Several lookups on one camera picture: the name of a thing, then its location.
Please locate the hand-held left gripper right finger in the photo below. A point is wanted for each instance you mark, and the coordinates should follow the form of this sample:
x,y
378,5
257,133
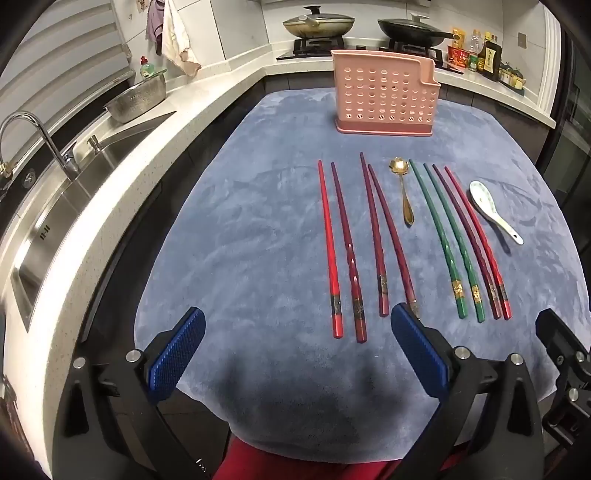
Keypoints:
x,y
418,350

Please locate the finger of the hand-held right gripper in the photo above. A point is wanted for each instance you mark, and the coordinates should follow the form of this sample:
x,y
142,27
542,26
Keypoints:
x,y
565,337

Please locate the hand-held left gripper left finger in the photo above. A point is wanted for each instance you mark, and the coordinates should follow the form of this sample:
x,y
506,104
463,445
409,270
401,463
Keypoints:
x,y
178,355

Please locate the dark red chopstick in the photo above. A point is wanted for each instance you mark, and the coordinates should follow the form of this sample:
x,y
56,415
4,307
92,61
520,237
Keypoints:
x,y
349,258

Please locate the maroon chopstick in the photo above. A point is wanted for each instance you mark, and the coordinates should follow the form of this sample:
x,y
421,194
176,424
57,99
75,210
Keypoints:
x,y
372,230
391,230

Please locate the green chopstick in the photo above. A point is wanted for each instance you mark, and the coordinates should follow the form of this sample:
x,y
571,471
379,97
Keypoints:
x,y
436,226
449,226

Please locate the purple-red chopstick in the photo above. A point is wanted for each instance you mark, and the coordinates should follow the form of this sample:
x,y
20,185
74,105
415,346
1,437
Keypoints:
x,y
461,226

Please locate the white ceramic spoon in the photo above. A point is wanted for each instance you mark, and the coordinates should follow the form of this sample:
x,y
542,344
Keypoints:
x,y
480,196

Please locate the gold metal spoon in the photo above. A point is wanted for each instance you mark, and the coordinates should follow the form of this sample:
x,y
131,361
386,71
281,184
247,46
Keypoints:
x,y
397,165

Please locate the pink perforated utensil holder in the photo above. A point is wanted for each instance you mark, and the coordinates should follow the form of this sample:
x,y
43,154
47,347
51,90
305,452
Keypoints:
x,y
383,92

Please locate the blue plush table cloth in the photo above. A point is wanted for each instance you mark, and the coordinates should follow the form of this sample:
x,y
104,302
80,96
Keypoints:
x,y
258,230

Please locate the person's red clothing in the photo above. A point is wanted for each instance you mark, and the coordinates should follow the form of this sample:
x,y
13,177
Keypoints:
x,y
323,466

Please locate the stainless steel sink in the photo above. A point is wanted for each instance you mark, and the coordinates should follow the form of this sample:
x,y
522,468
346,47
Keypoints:
x,y
69,217

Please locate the glass sliding door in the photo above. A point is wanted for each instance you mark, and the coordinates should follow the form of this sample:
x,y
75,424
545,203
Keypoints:
x,y
572,115

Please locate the chrome faucet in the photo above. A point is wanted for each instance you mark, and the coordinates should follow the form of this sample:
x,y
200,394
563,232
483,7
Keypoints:
x,y
69,161

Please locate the sink soap pump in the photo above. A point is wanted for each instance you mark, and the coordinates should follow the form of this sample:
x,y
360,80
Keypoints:
x,y
94,144

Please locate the stainless steel colander bowl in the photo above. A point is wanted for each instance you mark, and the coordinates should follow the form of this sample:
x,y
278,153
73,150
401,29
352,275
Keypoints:
x,y
138,99

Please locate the condiment jar set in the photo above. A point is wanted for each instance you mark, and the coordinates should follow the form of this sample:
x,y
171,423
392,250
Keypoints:
x,y
511,76

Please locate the green dish soap bottle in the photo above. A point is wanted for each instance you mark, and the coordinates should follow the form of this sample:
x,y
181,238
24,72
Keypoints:
x,y
147,69

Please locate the small green-capped bottle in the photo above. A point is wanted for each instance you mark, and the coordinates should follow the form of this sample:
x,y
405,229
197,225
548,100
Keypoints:
x,y
473,63

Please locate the dark soy sauce bottle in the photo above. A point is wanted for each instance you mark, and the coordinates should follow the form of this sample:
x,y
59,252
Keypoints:
x,y
490,57

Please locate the red food cup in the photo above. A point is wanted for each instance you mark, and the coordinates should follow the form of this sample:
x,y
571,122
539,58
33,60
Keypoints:
x,y
458,55

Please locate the clear plastic bottle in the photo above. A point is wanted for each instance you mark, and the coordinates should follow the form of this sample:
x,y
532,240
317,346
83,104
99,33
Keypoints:
x,y
474,44

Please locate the yellow-capped bottle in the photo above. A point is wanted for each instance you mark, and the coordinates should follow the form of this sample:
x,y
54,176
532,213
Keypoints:
x,y
487,37

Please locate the yellow seasoning packet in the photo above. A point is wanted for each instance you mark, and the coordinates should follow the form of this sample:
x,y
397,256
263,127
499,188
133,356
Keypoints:
x,y
457,37

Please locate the black gas stove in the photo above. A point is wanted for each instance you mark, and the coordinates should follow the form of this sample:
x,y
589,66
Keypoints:
x,y
318,48

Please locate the white hanging towel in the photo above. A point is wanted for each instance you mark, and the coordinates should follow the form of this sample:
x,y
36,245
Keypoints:
x,y
178,37

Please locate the black frying pan with lid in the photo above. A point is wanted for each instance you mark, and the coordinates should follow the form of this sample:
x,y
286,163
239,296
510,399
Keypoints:
x,y
411,30

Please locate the striped window blind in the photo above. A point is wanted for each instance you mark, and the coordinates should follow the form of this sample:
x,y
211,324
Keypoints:
x,y
55,50

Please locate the purple hanging cloth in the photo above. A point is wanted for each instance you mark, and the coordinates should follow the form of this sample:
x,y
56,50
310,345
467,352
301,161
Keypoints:
x,y
154,23

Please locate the beige wok with glass lid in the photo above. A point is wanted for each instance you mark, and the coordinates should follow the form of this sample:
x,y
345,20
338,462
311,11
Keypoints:
x,y
318,25

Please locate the bronze wall socket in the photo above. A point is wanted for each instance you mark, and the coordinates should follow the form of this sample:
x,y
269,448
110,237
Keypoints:
x,y
522,40

